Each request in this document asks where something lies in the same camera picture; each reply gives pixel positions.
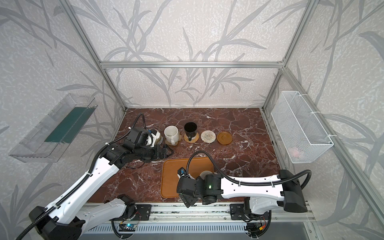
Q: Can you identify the beige glazed ceramic mug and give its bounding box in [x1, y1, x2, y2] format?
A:
[150, 129, 163, 147]

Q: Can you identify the round wooden coaster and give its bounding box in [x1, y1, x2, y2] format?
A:
[217, 131, 233, 145]

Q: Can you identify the woven rattan round coaster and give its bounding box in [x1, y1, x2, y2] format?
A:
[184, 133, 200, 144]

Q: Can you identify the orange wooden tray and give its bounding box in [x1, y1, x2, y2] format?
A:
[161, 157, 214, 199]

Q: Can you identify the black mug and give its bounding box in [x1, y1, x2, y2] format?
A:
[184, 122, 198, 140]

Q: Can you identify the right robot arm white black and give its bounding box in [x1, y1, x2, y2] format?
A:
[177, 168, 312, 219]

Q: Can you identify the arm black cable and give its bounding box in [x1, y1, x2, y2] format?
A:
[185, 150, 313, 190]
[14, 113, 148, 240]

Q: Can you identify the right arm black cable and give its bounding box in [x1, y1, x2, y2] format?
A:
[185, 150, 313, 190]

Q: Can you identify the white speckled mug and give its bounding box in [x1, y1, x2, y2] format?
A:
[164, 126, 179, 137]

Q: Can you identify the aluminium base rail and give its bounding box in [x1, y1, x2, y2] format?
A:
[61, 201, 316, 224]

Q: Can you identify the white purple mug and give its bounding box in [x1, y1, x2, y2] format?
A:
[200, 171, 213, 180]

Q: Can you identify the cork paw-shaped coaster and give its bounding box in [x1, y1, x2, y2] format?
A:
[165, 134, 182, 146]

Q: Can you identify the white wire mesh basket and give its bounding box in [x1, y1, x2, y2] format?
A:
[271, 91, 334, 164]

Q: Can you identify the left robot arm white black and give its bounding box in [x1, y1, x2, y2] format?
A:
[29, 144, 174, 240]

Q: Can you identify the multicolour stitched round coaster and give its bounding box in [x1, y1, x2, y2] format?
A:
[201, 130, 216, 144]

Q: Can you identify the clear plastic bin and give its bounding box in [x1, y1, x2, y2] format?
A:
[9, 94, 98, 163]

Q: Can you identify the aluminium frame crossbar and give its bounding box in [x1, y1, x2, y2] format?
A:
[100, 61, 283, 69]

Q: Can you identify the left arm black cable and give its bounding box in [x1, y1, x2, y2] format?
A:
[14, 113, 148, 240]

